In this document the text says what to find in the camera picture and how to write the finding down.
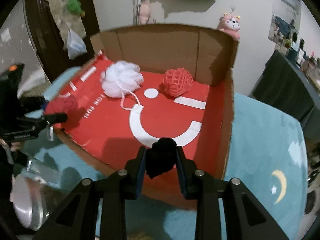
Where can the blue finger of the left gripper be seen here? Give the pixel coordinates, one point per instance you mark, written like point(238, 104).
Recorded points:
point(56, 118)

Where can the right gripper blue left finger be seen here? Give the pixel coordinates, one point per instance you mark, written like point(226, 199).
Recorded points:
point(135, 175)

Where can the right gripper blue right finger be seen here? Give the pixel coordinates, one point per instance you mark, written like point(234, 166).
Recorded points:
point(186, 169)

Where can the red knitted pouch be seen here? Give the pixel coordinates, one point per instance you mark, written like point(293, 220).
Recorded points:
point(68, 105)

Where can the black fluffy pompom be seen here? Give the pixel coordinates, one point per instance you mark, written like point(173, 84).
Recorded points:
point(161, 157)

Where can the white mesh bath pouf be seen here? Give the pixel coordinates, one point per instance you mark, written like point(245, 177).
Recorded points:
point(121, 78)

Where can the red mesh bath pouf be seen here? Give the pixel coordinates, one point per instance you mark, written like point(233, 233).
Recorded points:
point(177, 82)

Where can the large glass jar metal lid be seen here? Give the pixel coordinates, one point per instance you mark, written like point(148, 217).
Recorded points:
point(33, 197)

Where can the plastic bag on door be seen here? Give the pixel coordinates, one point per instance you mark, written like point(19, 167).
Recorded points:
point(75, 45)

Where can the cardboard box red lining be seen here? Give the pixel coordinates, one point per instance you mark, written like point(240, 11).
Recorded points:
point(200, 120)

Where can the hanging organizer on door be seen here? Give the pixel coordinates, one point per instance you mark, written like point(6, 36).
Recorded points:
point(65, 20)

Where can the green plush toy on door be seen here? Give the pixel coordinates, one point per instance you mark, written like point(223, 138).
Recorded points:
point(74, 7)

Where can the dark cloth side table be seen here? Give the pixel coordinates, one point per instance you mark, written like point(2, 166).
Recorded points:
point(282, 85)

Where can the pink cat plush hanging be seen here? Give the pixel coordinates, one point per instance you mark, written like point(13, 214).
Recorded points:
point(230, 24)

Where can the pink plush on wall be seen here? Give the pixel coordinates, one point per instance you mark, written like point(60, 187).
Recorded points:
point(145, 12)

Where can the wall mirror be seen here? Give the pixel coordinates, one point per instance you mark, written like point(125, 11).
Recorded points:
point(285, 19)

